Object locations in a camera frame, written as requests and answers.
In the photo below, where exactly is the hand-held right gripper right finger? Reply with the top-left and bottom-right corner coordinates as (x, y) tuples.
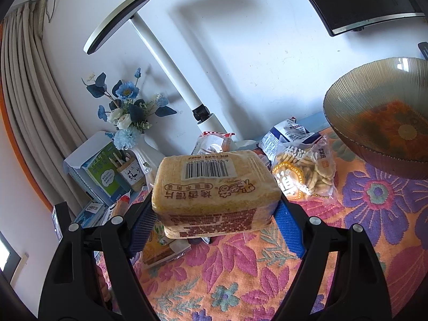
(274, 199), (386, 321)

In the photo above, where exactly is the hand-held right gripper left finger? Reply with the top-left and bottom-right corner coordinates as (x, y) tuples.
(39, 193), (160, 321)

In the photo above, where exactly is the toasted bread slice packet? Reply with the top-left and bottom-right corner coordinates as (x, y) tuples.
(151, 150), (281, 240)

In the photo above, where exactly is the ribbed glass bowl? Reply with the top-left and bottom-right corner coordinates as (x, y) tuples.
(323, 57), (428, 180)

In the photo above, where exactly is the yellow snack packet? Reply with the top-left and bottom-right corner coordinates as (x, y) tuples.
(140, 222), (192, 268)

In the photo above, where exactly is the orange capped glue bottle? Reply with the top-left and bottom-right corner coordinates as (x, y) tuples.
(110, 190), (132, 221)

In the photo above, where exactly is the paper pen holder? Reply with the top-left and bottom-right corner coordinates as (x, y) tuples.
(112, 152), (148, 193)

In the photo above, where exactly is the small blue white carton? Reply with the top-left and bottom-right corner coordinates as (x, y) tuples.
(74, 201), (111, 225)

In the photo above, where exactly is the clear biscuit stick bag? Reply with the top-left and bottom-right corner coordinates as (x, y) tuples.
(272, 135), (337, 201)

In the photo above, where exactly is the floral tablecloth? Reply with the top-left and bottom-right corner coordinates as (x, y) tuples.
(97, 130), (428, 321)

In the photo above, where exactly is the green white book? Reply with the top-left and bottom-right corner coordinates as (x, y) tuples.
(83, 142), (123, 197)

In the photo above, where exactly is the white vase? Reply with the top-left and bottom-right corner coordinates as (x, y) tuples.
(132, 134), (162, 175)

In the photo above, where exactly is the blue white cardboard box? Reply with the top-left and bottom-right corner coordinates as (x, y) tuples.
(63, 131), (148, 208)

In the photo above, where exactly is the blue white snack packet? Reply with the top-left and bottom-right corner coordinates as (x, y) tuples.
(259, 118), (322, 163)

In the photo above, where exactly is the clear bread packet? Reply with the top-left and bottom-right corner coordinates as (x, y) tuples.
(190, 131), (235, 156)

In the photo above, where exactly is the blue artificial flower bouquet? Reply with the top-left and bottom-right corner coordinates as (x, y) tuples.
(81, 67), (178, 150)

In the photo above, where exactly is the white desk lamp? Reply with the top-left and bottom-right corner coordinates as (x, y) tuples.
(83, 0), (223, 136)

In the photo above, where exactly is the beige curtain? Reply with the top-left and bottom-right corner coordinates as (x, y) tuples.
(0, 0), (88, 208)

